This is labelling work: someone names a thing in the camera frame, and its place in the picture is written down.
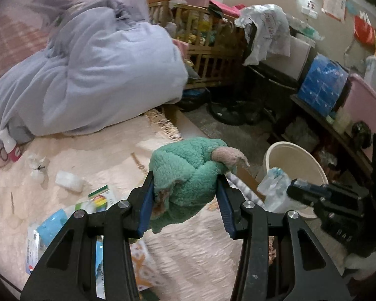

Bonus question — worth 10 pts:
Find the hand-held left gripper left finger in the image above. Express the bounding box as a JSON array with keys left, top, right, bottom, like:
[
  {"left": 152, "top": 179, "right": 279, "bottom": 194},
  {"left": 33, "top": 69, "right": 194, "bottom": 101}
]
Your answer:
[{"left": 20, "top": 170, "right": 155, "bottom": 301}]

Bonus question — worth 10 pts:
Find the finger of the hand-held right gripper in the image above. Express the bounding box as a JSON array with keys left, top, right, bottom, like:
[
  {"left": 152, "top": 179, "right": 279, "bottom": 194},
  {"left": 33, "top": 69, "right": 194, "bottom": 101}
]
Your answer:
[{"left": 287, "top": 179, "right": 328, "bottom": 209}]

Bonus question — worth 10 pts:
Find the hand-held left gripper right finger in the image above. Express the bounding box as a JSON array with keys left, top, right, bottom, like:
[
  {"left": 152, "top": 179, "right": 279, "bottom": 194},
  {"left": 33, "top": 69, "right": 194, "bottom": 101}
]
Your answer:
[{"left": 216, "top": 174, "right": 353, "bottom": 301}]

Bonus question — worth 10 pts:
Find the beige plastic bucket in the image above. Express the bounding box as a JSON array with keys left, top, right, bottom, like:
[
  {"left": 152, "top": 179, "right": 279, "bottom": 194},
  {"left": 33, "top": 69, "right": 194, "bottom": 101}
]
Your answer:
[{"left": 263, "top": 142, "right": 329, "bottom": 220}]

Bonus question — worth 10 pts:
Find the clear plastic packet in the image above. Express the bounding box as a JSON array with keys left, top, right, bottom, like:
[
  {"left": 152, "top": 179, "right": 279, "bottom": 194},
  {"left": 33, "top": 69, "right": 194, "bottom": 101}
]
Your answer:
[{"left": 257, "top": 167, "right": 301, "bottom": 214}]

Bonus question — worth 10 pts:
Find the green fleece sock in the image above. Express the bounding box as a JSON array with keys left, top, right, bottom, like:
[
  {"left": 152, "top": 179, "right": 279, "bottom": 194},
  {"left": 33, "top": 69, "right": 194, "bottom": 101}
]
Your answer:
[{"left": 149, "top": 137, "right": 250, "bottom": 234}]

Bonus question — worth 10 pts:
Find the colourful printed packet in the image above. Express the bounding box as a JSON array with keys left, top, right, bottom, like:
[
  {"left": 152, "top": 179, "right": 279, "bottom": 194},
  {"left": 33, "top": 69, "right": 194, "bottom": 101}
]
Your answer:
[{"left": 75, "top": 184, "right": 118, "bottom": 215}]

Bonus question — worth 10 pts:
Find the orange printed packet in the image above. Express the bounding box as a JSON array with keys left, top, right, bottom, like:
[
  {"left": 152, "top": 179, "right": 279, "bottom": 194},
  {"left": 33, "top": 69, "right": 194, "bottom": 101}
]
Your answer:
[{"left": 130, "top": 241, "right": 166, "bottom": 292}]

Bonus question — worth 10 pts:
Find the dark wooden shelf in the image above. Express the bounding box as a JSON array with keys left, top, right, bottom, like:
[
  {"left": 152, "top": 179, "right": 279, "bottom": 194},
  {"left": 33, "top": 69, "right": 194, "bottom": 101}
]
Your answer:
[{"left": 269, "top": 94, "right": 375, "bottom": 179}]

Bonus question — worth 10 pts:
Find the beige fluffy blanket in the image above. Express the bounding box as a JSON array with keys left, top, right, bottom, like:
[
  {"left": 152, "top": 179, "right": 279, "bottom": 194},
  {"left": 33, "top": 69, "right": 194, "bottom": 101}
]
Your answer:
[{"left": 0, "top": 110, "right": 270, "bottom": 292}]

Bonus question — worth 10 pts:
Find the dark round object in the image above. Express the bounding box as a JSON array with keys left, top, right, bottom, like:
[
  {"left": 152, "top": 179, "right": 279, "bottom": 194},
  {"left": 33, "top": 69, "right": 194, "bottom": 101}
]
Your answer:
[{"left": 351, "top": 122, "right": 372, "bottom": 149}]

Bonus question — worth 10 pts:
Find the small white packet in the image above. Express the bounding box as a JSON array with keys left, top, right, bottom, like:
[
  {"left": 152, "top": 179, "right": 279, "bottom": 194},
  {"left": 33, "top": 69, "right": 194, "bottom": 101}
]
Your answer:
[{"left": 55, "top": 171, "right": 84, "bottom": 193}]

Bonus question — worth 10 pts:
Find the black fan base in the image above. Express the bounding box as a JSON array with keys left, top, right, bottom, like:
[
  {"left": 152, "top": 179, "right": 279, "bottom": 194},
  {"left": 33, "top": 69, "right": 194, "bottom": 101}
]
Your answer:
[{"left": 208, "top": 97, "right": 264, "bottom": 126}]

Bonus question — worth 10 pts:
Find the light blue packet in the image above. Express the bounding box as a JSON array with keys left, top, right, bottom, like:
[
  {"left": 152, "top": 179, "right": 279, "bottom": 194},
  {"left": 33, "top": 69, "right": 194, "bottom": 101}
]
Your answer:
[{"left": 27, "top": 207, "right": 79, "bottom": 273}]

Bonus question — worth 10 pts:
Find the pink storage bin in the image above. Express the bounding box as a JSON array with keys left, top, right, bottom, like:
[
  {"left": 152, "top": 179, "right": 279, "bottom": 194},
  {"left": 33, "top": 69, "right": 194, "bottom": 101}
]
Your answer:
[{"left": 343, "top": 73, "right": 376, "bottom": 141}]

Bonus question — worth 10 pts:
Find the blue tissue pack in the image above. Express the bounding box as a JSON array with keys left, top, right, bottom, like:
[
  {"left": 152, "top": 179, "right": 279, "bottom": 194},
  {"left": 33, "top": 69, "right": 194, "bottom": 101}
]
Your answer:
[{"left": 298, "top": 53, "right": 350, "bottom": 118}]

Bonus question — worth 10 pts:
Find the grey box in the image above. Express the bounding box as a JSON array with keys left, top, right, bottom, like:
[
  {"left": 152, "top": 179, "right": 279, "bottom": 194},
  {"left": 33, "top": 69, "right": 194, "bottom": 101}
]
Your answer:
[{"left": 285, "top": 34, "right": 319, "bottom": 80}]

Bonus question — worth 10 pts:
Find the pink cloth with rings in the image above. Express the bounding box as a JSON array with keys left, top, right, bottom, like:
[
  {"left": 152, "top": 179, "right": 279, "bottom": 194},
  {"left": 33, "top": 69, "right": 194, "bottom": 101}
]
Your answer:
[{"left": 0, "top": 130, "right": 26, "bottom": 171}]

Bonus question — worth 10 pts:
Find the lavender duvet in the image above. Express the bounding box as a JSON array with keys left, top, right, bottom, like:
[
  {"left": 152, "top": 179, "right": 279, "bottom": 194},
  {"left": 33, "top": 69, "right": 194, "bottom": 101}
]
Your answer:
[{"left": 0, "top": 0, "right": 189, "bottom": 151}]

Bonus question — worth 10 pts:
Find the wooden crib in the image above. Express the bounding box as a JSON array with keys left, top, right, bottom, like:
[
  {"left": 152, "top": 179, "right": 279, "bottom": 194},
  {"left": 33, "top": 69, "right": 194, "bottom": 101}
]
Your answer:
[{"left": 147, "top": 0, "right": 248, "bottom": 90}]

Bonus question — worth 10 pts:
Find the white plastic bag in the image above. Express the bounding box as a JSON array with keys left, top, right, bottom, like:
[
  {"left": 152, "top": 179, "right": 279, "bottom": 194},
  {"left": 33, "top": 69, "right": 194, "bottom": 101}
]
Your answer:
[{"left": 235, "top": 4, "right": 292, "bottom": 66}]

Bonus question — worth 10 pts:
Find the pink striped sheet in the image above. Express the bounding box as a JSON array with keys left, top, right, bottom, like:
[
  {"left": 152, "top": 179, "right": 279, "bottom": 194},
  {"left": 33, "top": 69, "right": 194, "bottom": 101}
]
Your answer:
[{"left": 0, "top": 3, "right": 55, "bottom": 85}]

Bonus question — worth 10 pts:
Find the red wall decoration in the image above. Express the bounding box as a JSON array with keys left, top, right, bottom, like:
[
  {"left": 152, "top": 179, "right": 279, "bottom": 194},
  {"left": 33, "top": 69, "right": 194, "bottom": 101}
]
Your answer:
[{"left": 353, "top": 11, "right": 376, "bottom": 58}]

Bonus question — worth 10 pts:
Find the wall poster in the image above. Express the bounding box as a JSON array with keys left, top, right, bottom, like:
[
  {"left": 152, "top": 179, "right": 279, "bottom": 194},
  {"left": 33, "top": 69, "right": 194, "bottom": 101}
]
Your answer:
[{"left": 322, "top": 0, "right": 347, "bottom": 22}]

